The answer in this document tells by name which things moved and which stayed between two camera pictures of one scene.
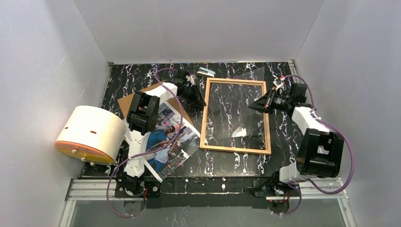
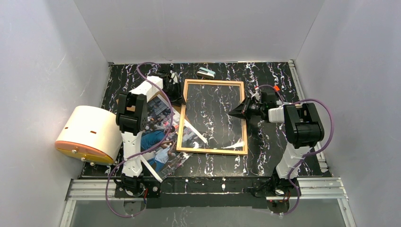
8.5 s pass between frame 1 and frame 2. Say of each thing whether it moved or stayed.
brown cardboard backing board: moved
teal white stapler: stayed
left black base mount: stayed
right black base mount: stayed
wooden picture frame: moved
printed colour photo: stayed
